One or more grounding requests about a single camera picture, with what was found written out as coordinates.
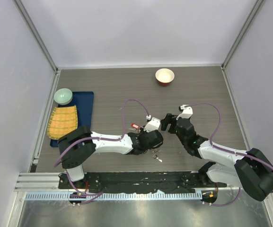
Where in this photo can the yellow woven plate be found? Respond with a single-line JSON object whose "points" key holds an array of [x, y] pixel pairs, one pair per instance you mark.
{"points": [[62, 121]]}

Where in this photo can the blue tray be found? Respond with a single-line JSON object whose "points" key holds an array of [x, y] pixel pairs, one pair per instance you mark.
{"points": [[84, 104]]}

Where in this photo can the pale green bowl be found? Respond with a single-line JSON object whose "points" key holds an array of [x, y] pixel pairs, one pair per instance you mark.
{"points": [[63, 96]]}

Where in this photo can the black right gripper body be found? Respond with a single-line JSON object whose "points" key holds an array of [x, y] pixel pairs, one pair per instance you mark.
{"points": [[171, 119]]}

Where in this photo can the white slotted cable duct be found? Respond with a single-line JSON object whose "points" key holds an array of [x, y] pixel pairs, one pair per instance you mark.
{"points": [[74, 196]]}

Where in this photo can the red white bowl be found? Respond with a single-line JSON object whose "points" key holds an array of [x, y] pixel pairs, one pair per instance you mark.
{"points": [[164, 76]]}

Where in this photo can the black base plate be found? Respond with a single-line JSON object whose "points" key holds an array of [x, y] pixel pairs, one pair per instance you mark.
{"points": [[144, 182]]}

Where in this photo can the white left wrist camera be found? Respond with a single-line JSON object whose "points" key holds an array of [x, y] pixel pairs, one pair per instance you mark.
{"points": [[152, 124]]}

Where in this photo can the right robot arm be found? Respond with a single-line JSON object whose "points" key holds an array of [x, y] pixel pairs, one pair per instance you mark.
{"points": [[249, 170]]}

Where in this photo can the red key tag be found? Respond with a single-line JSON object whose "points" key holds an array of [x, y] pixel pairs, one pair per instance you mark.
{"points": [[135, 125]]}

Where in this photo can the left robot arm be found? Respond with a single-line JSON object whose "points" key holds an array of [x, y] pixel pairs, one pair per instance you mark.
{"points": [[77, 146]]}

